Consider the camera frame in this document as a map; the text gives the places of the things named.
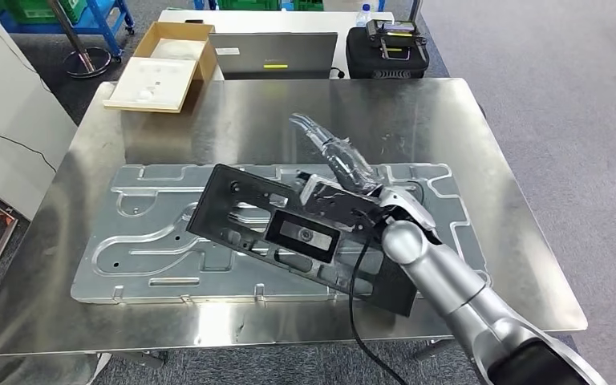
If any black carrying case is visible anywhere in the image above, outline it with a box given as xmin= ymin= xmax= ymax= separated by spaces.
xmin=345 ymin=26 xmax=430 ymax=79

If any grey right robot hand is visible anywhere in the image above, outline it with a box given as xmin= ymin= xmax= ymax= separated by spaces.
xmin=289 ymin=112 xmax=383 ymax=195

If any white panel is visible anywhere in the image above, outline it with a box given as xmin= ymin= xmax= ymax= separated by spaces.
xmin=0 ymin=14 xmax=79 ymax=221

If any open cardboard box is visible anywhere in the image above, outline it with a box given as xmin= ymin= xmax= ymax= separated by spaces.
xmin=102 ymin=21 xmax=219 ymax=114

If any black handheld controller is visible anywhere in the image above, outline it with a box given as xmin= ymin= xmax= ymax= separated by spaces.
xmin=365 ymin=19 xmax=428 ymax=62

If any embossed grey metal panel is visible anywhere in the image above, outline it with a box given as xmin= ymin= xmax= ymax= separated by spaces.
xmin=70 ymin=161 xmax=492 ymax=305

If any black plastic plate frame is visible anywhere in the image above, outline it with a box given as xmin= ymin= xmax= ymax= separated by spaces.
xmin=185 ymin=163 xmax=420 ymax=318

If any clear water bottle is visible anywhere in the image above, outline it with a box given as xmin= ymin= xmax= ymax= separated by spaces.
xmin=355 ymin=2 xmax=374 ymax=29

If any blue wheeled cart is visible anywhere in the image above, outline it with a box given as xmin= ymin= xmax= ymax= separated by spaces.
xmin=0 ymin=0 xmax=136 ymax=59

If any green plastic crate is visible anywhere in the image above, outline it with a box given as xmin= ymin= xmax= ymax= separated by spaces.
xmin=217 ymin=0 xmax=325 ymax=12
xmin=2 ymin=0 xmax=88 ymax=25

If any chrome stanchion post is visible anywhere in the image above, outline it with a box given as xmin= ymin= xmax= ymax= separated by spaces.
xmin=47 ymin=0 xmax=112 ymax=79

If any white table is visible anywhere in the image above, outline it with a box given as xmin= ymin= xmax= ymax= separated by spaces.
xmin=156 ymin=9 xmax=397 ymax=81

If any stainless steel workbench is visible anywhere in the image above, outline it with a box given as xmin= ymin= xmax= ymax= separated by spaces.
xmin=0 ymin=76 xmax=590 ymax=367

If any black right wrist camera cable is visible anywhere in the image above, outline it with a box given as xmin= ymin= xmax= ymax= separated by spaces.
xmin=347 ymin=233 xmax=410 ymax=385

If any grey laptop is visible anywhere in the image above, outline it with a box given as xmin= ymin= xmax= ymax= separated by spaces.
xmin=208 ymin=31 xmax=339 ymax=81

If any white foam insert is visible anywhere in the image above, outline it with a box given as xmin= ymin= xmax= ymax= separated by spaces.
xmin=104 ymin=56 xmax=197 ymax=110
xmin=149 ymin=38 xmax=205 ymax=62

